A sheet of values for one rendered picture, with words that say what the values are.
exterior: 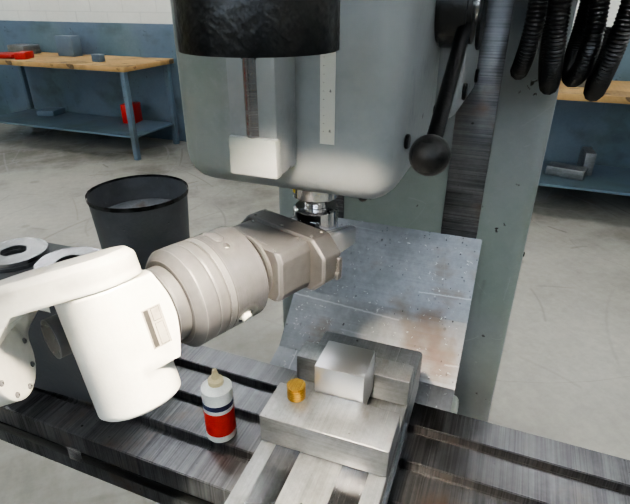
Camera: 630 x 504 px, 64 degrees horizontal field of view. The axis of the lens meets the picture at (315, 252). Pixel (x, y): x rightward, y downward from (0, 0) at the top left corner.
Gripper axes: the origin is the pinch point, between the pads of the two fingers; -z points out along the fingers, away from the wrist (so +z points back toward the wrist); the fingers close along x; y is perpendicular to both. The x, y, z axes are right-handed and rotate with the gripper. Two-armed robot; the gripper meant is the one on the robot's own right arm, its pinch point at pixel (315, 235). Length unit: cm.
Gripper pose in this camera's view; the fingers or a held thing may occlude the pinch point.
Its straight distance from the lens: 53.7
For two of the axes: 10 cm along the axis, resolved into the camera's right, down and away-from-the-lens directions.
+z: -6.7, 3.3, -6.7
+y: -0.1, 8.9, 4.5
